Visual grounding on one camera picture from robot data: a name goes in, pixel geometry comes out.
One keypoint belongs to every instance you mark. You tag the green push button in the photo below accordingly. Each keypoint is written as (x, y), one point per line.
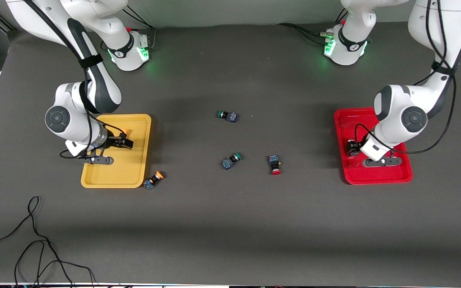
(230, 116)
(230, 160)

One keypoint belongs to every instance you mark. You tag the yellow push button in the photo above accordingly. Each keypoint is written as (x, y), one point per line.
(125, 130)
(150, 183)

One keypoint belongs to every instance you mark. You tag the yellow plastic tray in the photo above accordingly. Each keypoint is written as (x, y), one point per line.
(130, 168)

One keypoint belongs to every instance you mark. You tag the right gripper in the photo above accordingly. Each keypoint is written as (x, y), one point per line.
(115, 141)

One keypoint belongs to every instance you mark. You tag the red plastic tray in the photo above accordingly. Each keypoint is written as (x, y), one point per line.
(374, 176)

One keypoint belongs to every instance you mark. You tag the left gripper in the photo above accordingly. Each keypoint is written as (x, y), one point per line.
(352, 147)

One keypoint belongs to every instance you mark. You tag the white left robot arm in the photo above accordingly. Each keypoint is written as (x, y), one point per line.
(414, 118)

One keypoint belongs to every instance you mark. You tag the red mushroom push button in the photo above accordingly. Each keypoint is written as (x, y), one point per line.
(273, 162)

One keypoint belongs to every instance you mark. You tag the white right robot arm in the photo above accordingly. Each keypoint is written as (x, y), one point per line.
(58, 119)

